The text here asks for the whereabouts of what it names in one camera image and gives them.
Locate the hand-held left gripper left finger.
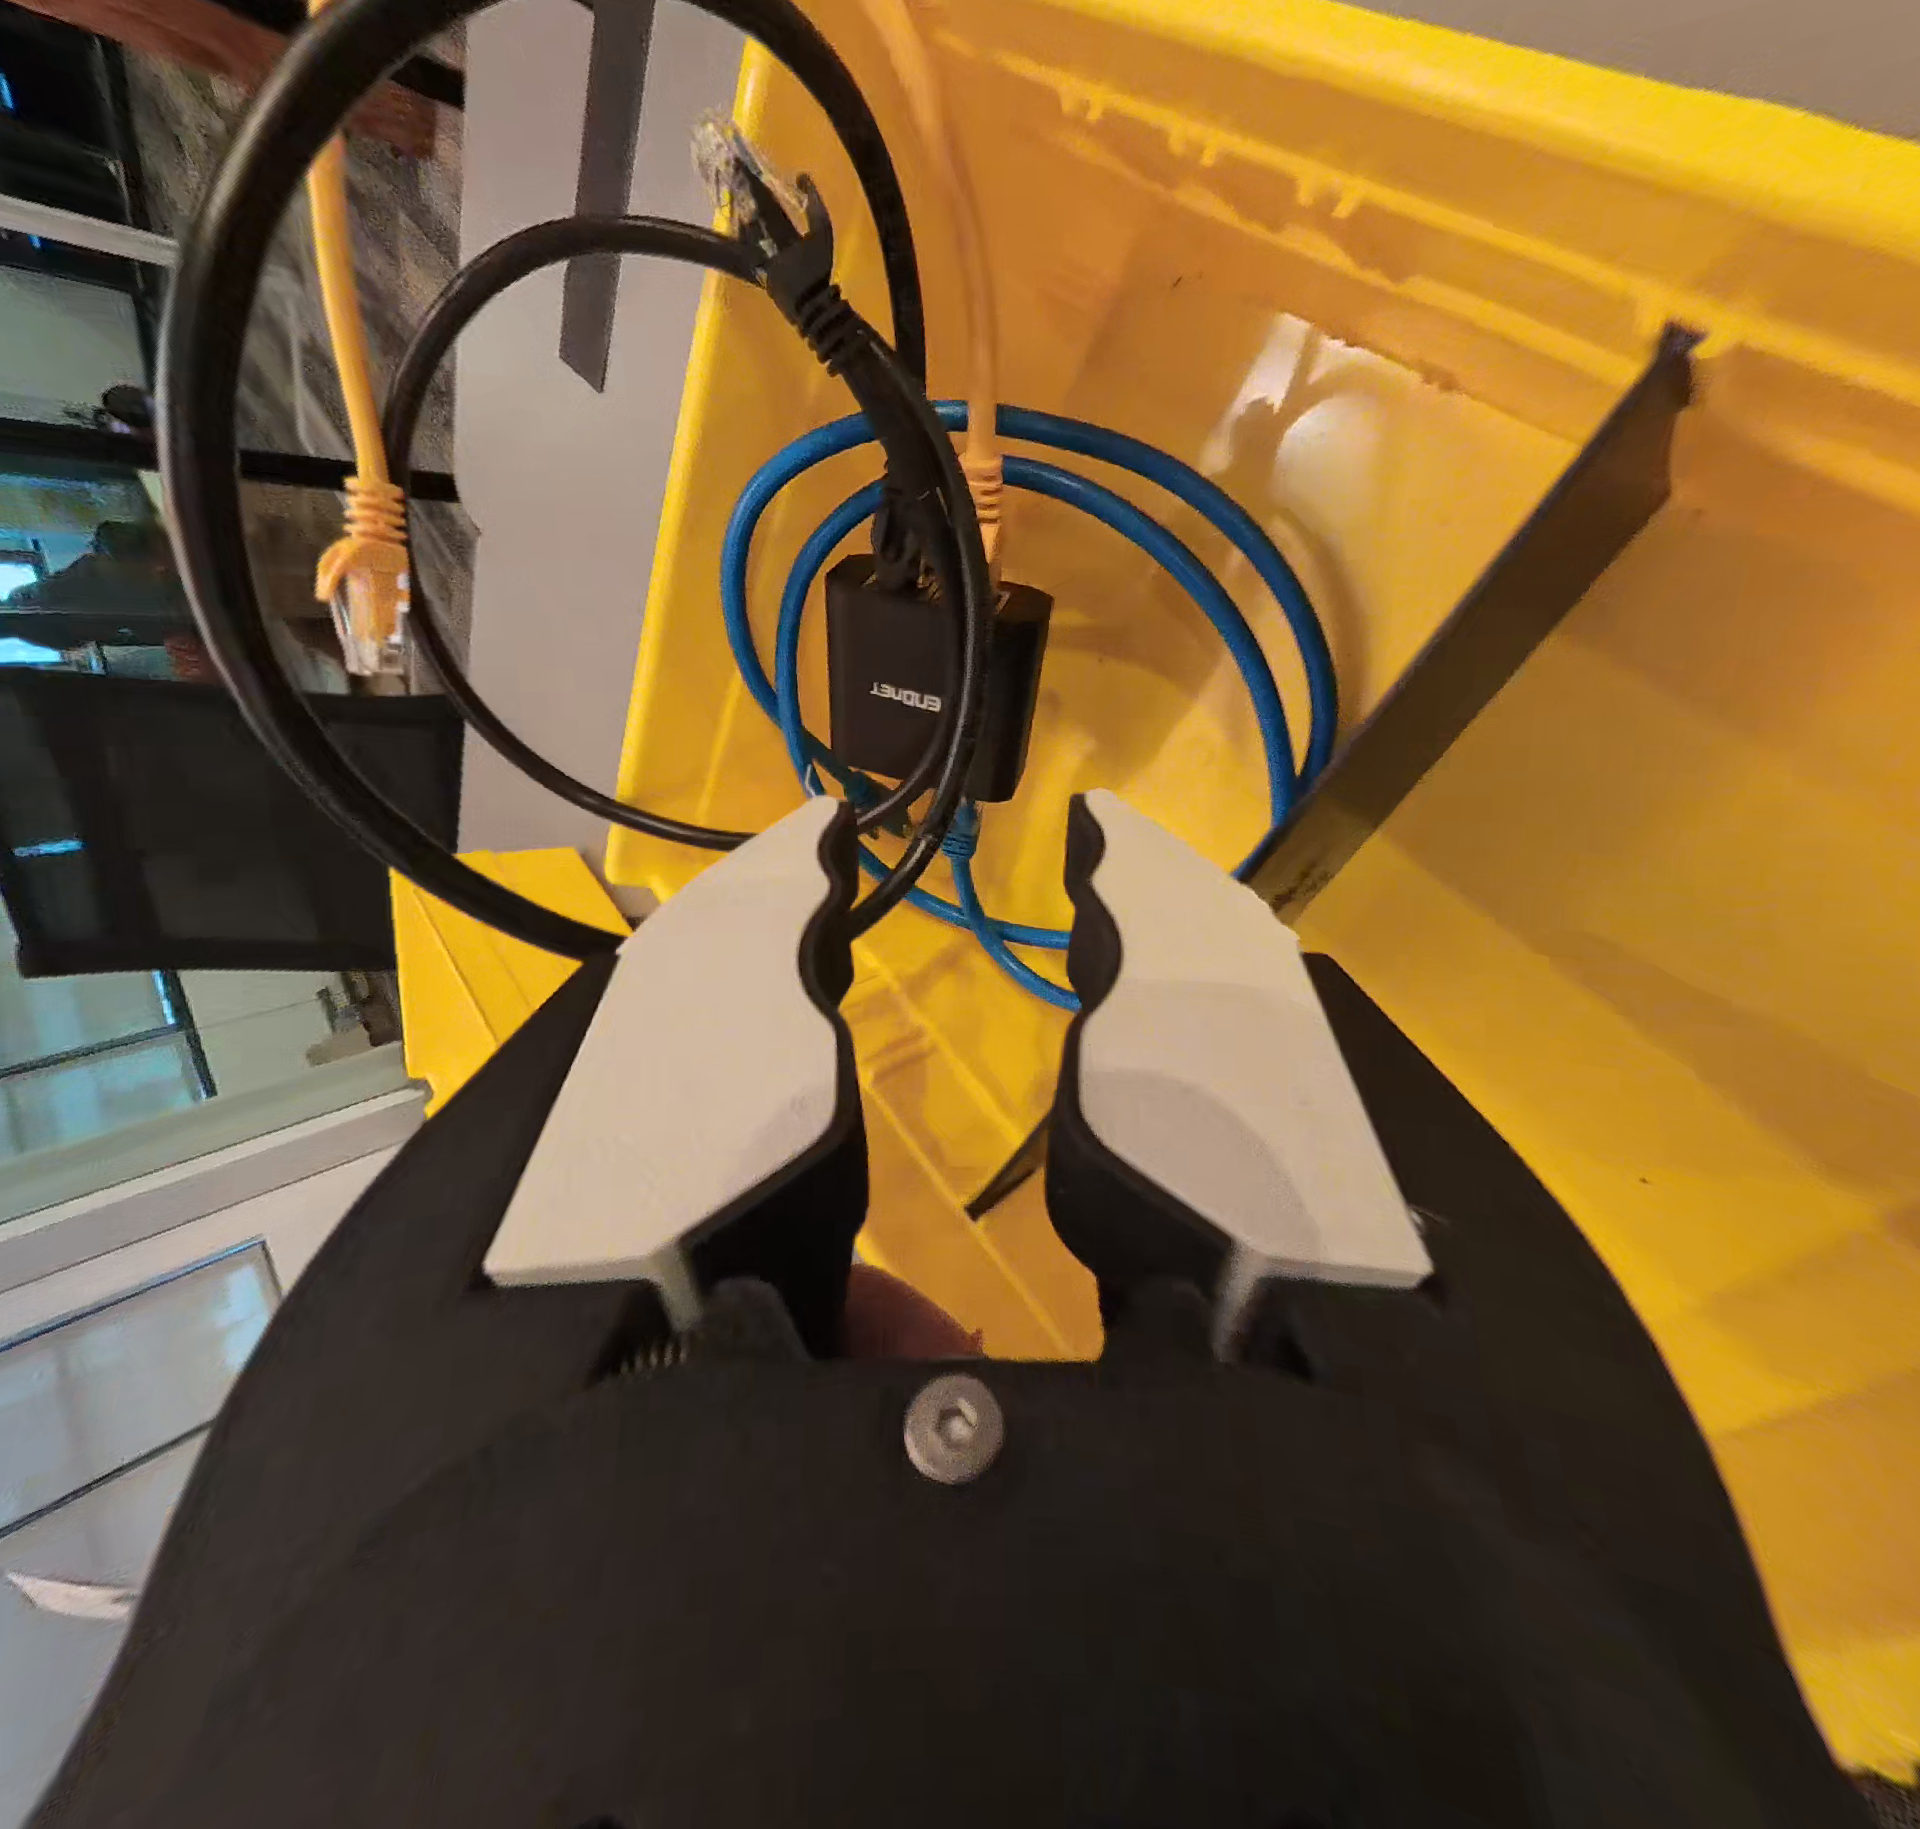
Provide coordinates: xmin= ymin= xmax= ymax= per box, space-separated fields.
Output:
xmin=482 ymin=794 xmax=872 ymax=1336

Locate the yellow ethernet cable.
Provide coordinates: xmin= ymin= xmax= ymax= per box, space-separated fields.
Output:
xmin=306 ymin=0 xmax=1007 ymax=683

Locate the blue ethernet cable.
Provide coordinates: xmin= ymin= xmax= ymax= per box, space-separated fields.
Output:
xmin=720 ymin=400 xmax=1338 ymax=1013

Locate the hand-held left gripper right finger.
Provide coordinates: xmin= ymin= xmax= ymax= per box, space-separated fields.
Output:
xmin=1041 ymin=788 xmax=1433 ymax=1357

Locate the black tape strip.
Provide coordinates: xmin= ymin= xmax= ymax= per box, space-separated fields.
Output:
xmin=557 ymin=0 xmax=662 ymax=393

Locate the black network switch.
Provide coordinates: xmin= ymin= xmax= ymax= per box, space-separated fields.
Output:
xmin=825 ymin=555 xmax=1052 ymax=803

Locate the black ethernet cable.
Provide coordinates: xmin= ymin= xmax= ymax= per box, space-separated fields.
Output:
xmin=156 ymin=0 xmax=999 ymax=961

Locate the yellow plastic bin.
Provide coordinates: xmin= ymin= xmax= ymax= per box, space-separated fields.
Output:
xmin=599 ymin=0 xmax=1920 ymax=1777
xmin=389 ymin=845 xmax=632 ymax=1112

